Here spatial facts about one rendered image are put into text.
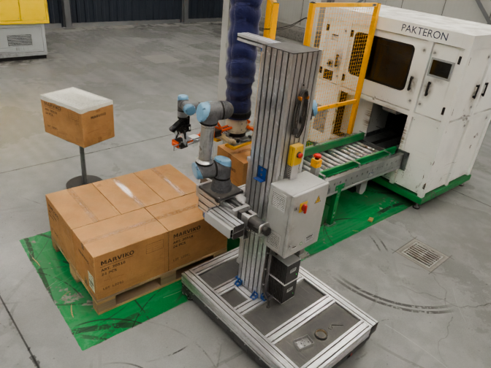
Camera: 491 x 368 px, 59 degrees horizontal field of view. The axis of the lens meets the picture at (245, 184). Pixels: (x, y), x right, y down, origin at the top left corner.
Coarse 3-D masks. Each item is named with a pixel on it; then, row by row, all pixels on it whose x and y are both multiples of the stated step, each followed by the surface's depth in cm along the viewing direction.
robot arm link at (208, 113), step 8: (200, 104) 259; (208, 104) 258; (216, 104) 260; (200, 112) 260; (208, 112) 257; (216, 112) 260; (224, 112) 262; (200, 120) 260; (208, 120) 261; (216, 120) 264; (208, 128) 265; (200, 136) 271; (208, 136) 269; (200, 144) 274; (208, 144) 272; (200, 152) 276; (208, 152) 275; (200, 160) 279; (208, 160) 279; (192, 168) 287; (200, 168) 280; (208, 168) 281; (200, 176) 282; (208, 176) 285
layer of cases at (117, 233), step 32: (64, 192) 370; (96, 192) 375; (128, 192) 380; (160, 192) 385; (192, 192) 390; (64, 224) 339; (96, 224) 334; (128, 224) 338; (160, 224) 342; (192, 224) 349; (96, 256) 302; (128, 256) 320; (160, 256) 341; (192, 256) 366; (96, 288) 314
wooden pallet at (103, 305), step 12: (216, 252) 383; (192, 264) 383; (72, 276) 360; (156, 276) 348; (168, 276) 357; (180, 276) 369; (132, 288) 351; (144, 288) 352; (156, 288) 354; (96, 300) 320; (108, 300) 326; (120, 300) 338; (96, 312) 327
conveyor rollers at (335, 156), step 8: (352, 144) 524; (360, 144) 527; (320, 152) 495; (328, 152) 497; (336, 152) 500; (344, 152) 502; (352, 152) 504; (360, 152) 507; (368, 152) 509; (304, 160) 470; (328, 160) 477; (336, 160) 479; (344, 160) 482; (352, 160) 485; (376, 160) 492; (304, 168) 457; (320, 168) 464; (328, 168) 458
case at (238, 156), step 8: (224, 144) 389; (224, 152) 379; (232, 152) 376; (240, 152) 377; (248, 152) 379; (232, 160) 371; (240, 160) 363; (232, 168) 374; (240, 168) 363; (232, 176) 377; (240, 176) 366; (240, 184) 369
